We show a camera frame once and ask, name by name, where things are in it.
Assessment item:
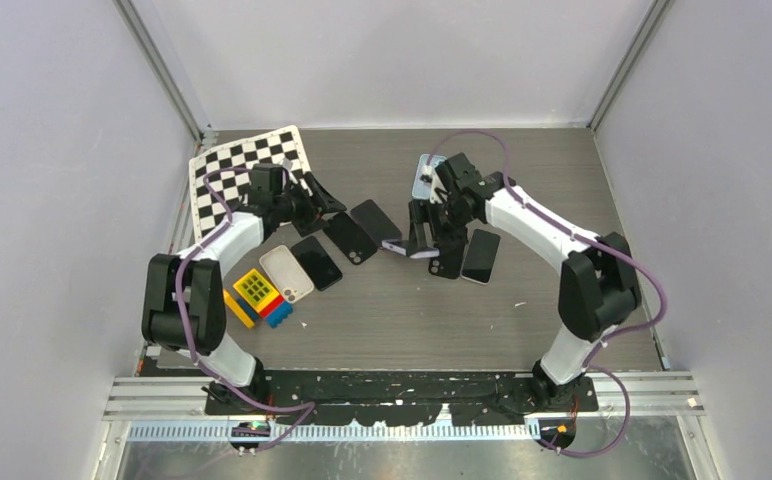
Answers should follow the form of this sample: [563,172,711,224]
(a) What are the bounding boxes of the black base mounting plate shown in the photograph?
[204,369,599,429]

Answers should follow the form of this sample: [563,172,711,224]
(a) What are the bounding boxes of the white edged black phone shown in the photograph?
[460,229,501,285]

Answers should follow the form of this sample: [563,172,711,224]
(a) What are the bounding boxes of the black phone purple edge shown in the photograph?
[350,199,403,248]

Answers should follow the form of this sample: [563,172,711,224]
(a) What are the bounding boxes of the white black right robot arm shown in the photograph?
[382,153,642,411]

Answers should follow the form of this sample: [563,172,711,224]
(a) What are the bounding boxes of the beige phone case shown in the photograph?
[259,245,315,304]

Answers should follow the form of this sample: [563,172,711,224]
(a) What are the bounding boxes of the black phone case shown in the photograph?
[428,242,466,280]
[324,212,378,265]

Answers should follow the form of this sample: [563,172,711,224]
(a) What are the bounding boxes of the aluminium frame rail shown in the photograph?
[104,370,705,443]

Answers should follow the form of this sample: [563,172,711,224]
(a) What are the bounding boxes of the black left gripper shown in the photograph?
[273,173,344,238]

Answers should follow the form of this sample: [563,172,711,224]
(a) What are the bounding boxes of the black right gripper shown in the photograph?
[408,198,474,258]

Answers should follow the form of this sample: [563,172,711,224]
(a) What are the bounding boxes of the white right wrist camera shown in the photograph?
[420,165,449,204]

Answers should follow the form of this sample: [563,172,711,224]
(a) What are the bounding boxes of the checkerboard calibration mat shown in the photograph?
[187,125,311,241]

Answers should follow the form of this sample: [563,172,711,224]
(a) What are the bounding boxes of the yellow red blue block house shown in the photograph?
[233,269,293,328]

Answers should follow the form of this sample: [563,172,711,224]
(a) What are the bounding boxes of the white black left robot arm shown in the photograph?
[141,164,346,414]

